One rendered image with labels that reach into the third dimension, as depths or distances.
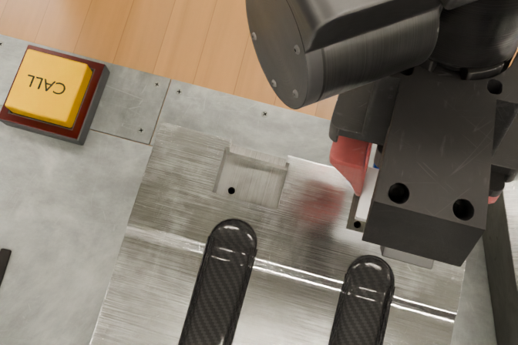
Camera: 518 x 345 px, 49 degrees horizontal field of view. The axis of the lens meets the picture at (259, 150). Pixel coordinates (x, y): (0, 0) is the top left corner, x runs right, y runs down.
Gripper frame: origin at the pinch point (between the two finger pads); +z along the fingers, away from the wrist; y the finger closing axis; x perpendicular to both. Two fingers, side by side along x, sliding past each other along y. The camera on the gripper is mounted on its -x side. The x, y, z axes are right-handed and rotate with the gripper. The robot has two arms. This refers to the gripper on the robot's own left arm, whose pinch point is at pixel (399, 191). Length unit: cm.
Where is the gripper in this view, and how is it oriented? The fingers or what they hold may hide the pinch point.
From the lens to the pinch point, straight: 40.2
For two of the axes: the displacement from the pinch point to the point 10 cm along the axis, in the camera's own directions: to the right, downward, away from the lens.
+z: 0.1, 6.0, 8.0
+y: 9.5, 2.4, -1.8
